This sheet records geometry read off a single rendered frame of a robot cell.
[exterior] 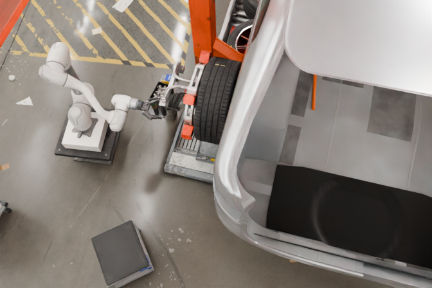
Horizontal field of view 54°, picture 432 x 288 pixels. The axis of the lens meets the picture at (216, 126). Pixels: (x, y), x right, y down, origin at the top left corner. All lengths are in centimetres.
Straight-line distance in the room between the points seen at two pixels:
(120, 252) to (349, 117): 199
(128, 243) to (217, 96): 136
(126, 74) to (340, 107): 235
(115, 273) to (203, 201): 98
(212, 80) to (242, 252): 153
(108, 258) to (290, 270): 147
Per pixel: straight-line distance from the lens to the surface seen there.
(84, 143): 382
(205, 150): 379
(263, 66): 233
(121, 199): 398
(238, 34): 412
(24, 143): 451
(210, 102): 297
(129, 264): 347
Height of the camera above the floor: 369
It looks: 63 degrees down
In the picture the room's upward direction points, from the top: 3 degrees counter-clockwise
